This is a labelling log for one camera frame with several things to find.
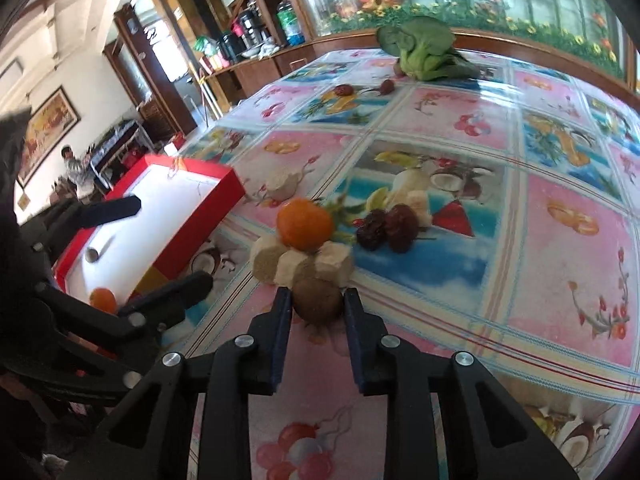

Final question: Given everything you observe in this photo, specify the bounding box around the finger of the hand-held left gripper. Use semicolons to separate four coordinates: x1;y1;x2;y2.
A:
30;195;143;261
33;270;215;402

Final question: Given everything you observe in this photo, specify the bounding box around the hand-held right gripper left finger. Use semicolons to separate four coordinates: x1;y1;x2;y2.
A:
61;286;294;480

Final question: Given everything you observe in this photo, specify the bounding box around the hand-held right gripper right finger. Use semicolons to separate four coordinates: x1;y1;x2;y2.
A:
343;287;582;480

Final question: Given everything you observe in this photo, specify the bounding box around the red box with white inside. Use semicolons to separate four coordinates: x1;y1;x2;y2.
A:
54;154;247;317

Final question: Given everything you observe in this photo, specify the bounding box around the brown kiwi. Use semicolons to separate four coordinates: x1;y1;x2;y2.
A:
292;278;346;326

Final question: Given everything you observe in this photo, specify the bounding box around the orange tangerine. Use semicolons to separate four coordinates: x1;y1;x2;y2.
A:
276;198;334;252
89;287;118;315

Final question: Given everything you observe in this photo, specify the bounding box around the dark covered side table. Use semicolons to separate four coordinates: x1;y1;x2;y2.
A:
89;120;149;186

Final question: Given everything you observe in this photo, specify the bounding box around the beige steamed bun piece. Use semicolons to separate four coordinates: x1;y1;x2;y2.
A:
314;241;355;287
249;234;287;286
274;249;317;290
265;169;305;202

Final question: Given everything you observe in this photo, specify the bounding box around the fruit printed tablecloth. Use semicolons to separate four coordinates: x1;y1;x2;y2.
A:
115;48;640;480

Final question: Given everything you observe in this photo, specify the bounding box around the green leafy vegetable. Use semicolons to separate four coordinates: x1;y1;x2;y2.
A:
376;15;482;82

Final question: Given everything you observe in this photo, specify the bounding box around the framed wall picture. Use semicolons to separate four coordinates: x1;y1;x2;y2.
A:
16;85;82;190

